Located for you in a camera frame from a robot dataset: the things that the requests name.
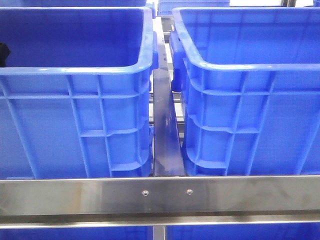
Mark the steel front shelf rail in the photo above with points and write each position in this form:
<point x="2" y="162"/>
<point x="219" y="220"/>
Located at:
<point x="156" y="201"/>

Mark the blue bin lower right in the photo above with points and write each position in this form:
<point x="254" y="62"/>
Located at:
<point x="276" y="231"/>

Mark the blue bin rear middle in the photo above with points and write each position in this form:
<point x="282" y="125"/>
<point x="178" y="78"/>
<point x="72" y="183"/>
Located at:
<point x="165" y="6"/>

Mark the blue bin lower left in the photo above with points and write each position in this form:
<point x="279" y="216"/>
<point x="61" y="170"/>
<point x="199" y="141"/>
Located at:
<point x="85" y="233"/>

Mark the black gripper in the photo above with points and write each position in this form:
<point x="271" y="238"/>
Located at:
<point x="4" y="53"/>

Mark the blue empty bin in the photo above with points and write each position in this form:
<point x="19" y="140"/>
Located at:
<point x="74" y="95"/>

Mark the blue bin rear left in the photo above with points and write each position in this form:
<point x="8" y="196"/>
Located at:
<point x="86" y="3"/>

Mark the steel shelf divider bar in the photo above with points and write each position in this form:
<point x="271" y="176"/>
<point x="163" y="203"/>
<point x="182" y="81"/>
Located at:
<point x="167" y="155"/>

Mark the blue bin with buttons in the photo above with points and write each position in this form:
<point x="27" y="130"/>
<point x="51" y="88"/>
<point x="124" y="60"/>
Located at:
<point x="249" y="79"/>

